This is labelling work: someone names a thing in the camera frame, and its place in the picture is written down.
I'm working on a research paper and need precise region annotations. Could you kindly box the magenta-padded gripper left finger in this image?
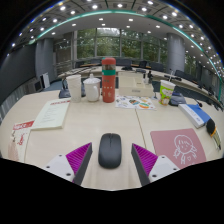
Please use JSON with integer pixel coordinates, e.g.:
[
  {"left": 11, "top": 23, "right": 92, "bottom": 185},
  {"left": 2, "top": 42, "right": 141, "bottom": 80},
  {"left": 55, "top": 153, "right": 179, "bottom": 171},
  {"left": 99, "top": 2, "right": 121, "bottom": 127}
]
[{"left": 44, "top": 142, "right": 93, "bottom": 186}]

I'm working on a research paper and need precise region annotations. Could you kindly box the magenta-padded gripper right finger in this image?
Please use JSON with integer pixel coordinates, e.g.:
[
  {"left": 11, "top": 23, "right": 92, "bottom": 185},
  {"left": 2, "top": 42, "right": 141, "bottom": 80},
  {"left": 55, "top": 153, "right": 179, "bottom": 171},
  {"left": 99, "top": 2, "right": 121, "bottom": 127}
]
[{"left": 130, "top": 143, "right": 181, "bottom": 187}]

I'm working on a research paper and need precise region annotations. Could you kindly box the black computer mouse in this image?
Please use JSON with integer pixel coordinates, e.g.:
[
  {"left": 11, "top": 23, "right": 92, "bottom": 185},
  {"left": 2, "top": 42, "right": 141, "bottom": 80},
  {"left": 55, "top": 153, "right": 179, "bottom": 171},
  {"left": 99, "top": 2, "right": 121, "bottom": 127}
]
[{"left": 97, "top": 132, "right": 123, "bottom": 170}]

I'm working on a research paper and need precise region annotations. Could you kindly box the pink mouse pad with drawing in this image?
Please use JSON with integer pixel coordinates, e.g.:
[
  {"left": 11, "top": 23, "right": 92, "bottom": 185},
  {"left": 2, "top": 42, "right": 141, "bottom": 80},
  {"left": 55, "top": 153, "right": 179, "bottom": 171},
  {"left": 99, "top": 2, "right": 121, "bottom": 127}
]
[{"left": 149, "top": 128, "right": 208, "bottom": 169}]

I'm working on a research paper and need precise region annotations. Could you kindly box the red and white leaflet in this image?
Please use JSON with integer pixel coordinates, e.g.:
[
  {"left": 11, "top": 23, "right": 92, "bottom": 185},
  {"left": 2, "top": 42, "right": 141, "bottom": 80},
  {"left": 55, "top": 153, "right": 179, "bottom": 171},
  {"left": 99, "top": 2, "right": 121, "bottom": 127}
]
[{"left": 7, "top": 119, "right": 36, "bottom": 163}]

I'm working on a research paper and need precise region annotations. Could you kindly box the cream booklet with red title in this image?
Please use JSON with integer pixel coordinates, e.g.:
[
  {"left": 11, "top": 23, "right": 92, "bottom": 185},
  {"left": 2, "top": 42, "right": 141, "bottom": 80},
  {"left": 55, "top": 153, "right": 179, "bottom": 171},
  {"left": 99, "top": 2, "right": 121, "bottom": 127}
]
[{"left": 31, "top": 98, "right": 72, "bottom": 131}]

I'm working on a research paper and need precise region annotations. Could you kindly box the blue and white book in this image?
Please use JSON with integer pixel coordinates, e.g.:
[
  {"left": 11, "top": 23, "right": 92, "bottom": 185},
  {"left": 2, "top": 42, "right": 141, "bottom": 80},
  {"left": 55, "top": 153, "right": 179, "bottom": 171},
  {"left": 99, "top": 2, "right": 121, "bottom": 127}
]
[{"left": 177, "top": 103, "right": 212, "bottom": 129}]

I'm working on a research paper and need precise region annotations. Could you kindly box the black desk microphone console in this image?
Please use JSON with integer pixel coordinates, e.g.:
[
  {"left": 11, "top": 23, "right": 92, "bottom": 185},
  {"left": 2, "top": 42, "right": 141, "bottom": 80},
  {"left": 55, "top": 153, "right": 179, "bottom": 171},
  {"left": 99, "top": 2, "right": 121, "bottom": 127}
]
[
  {"left": 58, "top": 78, "right": 73, "bottom": 99},
  {"left": 168, "top": 92, "right": 188, "bottom": 107}
]

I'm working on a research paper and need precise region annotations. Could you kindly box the colourful sticker sheet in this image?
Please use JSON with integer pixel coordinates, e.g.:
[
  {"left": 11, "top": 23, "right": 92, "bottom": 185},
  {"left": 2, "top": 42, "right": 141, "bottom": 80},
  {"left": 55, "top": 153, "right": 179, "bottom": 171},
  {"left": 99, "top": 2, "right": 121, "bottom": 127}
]
[{"left": 115, "top": 95, "right": 157, "bottom": 111}]

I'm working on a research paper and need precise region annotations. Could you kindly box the green printed cup with straw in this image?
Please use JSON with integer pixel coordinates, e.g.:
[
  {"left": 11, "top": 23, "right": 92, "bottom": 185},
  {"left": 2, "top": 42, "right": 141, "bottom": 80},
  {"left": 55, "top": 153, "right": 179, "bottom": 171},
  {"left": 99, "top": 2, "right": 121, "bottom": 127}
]
[{"left": 158, "top": 69, "right": 177, "bottom": 107}]

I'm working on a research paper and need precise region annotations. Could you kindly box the white lidded mug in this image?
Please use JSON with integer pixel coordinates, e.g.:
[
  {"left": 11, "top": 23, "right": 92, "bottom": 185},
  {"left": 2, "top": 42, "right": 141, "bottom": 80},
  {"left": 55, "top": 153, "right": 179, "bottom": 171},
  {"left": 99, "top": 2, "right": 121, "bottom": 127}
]
[{"left": 82, "top": 73, "right": 102, "bottom": 103}]

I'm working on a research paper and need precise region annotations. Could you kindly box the cream cardboard box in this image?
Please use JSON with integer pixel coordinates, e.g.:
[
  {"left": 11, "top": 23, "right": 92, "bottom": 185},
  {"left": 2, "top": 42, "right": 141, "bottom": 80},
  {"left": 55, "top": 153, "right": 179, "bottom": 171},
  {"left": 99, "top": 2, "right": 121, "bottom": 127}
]
[{"left": 118, "top": 71, "right": 155, "bottom": 99}]

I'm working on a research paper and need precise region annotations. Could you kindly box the white leaning board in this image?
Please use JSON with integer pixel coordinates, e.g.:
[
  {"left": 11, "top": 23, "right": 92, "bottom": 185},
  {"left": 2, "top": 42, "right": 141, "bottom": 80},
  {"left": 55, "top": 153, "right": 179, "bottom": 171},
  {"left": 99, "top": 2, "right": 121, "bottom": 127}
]
[{"left": 39, "top": 72, "right": 51, "bottom": 90}]

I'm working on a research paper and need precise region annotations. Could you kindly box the curved wooden conference desk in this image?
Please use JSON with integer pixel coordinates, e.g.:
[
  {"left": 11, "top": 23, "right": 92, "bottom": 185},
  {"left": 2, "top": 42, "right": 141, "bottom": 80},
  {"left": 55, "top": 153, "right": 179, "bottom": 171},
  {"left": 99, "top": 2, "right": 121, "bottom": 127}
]
[{"left": 58, "top": 64, "right": 223, "bottom": 104}]

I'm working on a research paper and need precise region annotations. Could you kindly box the red drink bottle green band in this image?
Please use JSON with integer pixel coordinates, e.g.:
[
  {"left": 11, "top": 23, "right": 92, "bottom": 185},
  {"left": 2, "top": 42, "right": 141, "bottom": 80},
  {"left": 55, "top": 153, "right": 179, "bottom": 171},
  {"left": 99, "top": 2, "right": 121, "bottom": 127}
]
[{"left": 101, "top": 57, "right": 117, "bottom": 104}]

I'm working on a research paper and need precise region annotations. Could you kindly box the group of dark office chairs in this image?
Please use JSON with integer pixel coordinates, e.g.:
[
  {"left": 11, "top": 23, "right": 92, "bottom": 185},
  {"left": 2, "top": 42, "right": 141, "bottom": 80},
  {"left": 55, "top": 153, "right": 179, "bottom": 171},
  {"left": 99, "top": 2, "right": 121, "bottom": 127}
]
[{"left": 74, "top": 58, "right": 224, "bottom": 103}]

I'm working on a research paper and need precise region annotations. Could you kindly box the group of ceiling lights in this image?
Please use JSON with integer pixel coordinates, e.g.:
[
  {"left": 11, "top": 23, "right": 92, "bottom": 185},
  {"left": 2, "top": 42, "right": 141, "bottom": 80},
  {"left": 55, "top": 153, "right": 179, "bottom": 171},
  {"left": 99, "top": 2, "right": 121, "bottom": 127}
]
[{"left": 11, "top": 0, "right": 224, "bottom": 81}]

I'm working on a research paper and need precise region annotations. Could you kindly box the black microphone with yellow ring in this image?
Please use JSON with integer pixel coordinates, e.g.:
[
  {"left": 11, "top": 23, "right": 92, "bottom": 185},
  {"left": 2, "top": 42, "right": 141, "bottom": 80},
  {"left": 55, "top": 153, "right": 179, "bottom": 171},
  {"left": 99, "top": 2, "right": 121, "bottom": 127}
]
[{"left": 205, "top": 118, "right": 223, "bottom": 151}]

